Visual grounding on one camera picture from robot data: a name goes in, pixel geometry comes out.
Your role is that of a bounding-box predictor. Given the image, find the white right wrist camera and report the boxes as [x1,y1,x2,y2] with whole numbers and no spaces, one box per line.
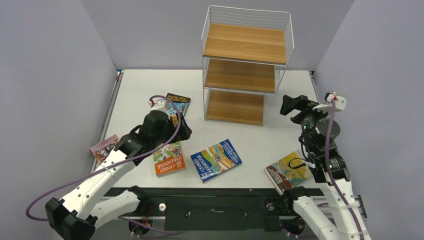
[312,92,347,114]

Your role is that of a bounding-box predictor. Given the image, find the orange 78-storey treehouse book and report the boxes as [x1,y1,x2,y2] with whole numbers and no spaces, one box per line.
[152,141,186,177]

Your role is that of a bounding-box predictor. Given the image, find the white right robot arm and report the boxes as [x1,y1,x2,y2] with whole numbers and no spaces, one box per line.
[280,92,371,240]

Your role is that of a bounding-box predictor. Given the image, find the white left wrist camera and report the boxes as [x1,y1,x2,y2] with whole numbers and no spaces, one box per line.
[148,97,168,115]

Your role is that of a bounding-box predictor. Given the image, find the aluminium frame rail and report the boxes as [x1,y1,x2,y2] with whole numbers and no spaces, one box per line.
[100,186,333,237]

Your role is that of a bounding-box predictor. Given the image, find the blue 91-storey treehouse book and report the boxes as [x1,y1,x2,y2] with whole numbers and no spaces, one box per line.
[190,139,243,183]

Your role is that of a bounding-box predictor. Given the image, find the pink book at table edge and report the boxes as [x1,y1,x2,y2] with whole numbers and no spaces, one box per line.
[90,134,120,164]

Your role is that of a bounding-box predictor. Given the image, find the yellow Brideshead Revisited book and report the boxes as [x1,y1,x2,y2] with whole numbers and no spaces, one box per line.
[263,149,313,196]

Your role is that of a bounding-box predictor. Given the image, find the white wire wooden shelf rack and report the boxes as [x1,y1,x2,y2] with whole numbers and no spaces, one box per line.
[201,5,295,126]

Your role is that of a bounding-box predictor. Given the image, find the black 169-storey treehouse book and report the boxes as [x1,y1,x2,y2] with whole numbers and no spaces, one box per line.
[165,93,191,127]

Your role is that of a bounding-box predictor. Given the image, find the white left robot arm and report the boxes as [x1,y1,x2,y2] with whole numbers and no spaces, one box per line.
[45,110,192,240]

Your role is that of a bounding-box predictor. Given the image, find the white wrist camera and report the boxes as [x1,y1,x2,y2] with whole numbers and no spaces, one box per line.
[148,97,168,115]
[312,92,347,114]

